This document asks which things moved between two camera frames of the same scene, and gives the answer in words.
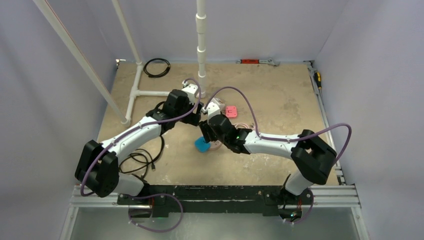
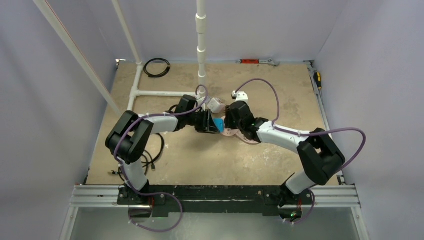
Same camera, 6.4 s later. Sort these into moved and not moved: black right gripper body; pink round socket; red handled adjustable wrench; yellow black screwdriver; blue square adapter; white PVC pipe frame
Moved: pink round socket; blue square adapter; black right gripper body
Not moved: white PVC pipe frame; red handled adjustable wrench; yellow black screwdriver
